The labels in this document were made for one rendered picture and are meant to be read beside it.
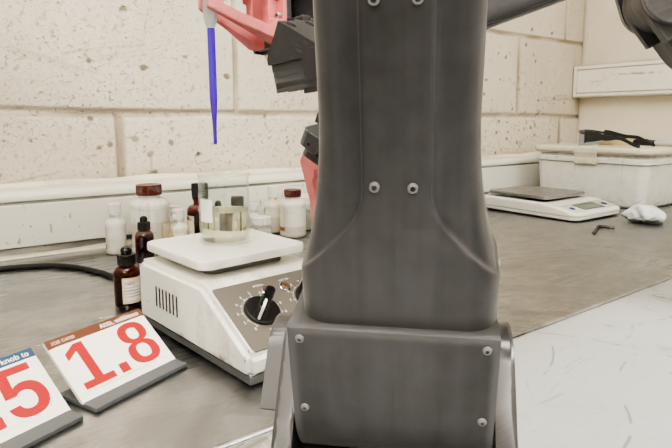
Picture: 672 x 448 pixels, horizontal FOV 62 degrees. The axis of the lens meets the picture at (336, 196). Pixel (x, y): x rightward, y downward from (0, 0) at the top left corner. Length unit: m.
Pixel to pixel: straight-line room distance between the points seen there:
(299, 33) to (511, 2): 0.26
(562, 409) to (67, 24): 0.88
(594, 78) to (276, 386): 1.77
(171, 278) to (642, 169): 1.17
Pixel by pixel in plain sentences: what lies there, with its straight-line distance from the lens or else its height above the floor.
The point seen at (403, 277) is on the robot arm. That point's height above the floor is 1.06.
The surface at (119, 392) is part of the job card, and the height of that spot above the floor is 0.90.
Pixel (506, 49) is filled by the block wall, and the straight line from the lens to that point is 1.68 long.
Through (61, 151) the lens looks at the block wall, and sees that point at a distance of 1.01.
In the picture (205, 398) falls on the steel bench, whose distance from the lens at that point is 0.46.
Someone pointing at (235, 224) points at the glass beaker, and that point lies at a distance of 0.55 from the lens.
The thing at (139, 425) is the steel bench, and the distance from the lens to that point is 0.44.
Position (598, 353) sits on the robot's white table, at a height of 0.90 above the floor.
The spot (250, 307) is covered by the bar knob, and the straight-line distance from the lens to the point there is 0.49.
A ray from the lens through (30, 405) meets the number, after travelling 0.46.
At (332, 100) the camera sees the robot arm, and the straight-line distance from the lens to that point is 0.15.
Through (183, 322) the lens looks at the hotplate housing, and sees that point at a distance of 0.54.
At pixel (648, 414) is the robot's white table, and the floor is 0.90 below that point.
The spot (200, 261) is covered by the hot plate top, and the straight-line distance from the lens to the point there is 0.51.
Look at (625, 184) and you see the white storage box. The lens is 1.49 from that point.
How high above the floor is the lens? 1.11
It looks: 8 degrees down
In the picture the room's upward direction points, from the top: straight up
